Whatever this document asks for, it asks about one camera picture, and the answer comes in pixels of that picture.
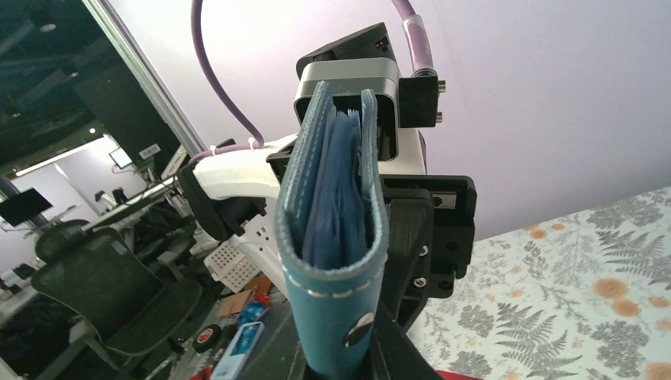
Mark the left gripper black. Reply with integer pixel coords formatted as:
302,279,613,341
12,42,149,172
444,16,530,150
381,175,477,330

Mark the floral table mat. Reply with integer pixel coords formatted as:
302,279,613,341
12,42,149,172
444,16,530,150
409,188,670,379

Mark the teal leather card holder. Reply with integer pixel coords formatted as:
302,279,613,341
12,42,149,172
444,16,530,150
275,82,389,379

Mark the black office chair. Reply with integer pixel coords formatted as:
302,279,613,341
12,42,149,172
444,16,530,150
31,220,203,357

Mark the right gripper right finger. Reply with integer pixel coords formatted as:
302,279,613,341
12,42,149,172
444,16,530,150
366,304,442,380

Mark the dark monitor screen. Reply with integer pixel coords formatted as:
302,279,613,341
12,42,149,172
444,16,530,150
1,188,53,227

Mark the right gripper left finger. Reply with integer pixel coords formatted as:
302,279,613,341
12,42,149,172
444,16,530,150
286,346,315,380

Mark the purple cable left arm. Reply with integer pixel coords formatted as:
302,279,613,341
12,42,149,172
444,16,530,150
189,0,436,158

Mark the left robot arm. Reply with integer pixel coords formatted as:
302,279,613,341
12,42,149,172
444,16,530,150
178,129,477,329

